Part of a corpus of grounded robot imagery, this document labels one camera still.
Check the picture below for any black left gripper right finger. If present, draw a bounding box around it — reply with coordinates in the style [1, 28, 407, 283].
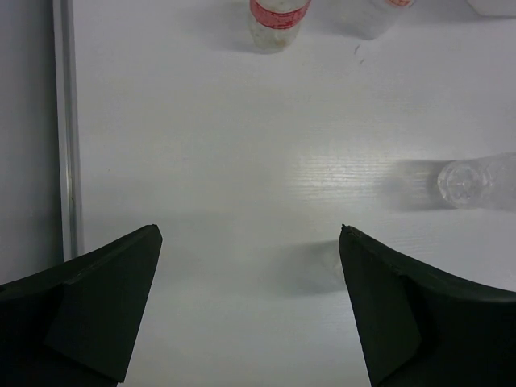
[339, 226, 515, 386]

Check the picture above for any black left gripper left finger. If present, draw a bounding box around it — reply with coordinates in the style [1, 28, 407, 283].
[1, 225, 163, 386]

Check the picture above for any green-label clear bottle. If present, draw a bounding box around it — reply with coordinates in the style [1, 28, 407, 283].
[437, 152, 515, 212]

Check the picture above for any white-cap clear labelled bottle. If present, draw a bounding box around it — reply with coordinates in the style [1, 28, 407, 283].
[354, 0, 414, 40]

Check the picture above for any small red-cap red-label bottle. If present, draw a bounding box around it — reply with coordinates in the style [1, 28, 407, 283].
[249, 0, 311, 52]

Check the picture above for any aluminium table edge rail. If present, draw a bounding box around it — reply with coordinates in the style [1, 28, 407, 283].
[52, 0, 84, 261]

